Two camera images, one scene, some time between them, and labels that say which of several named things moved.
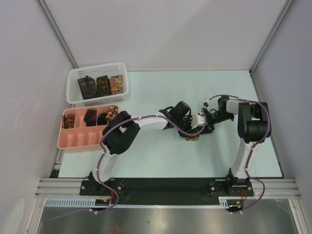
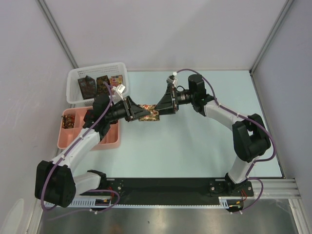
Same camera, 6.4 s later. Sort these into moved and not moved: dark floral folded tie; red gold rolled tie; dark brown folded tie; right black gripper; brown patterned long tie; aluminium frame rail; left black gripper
Moved: left black gripper; right black gripper; brown patterned long tie
Not moved: red gold rolled tie; dark brown folded tie; dark floral folded tie; aluminium frame rail
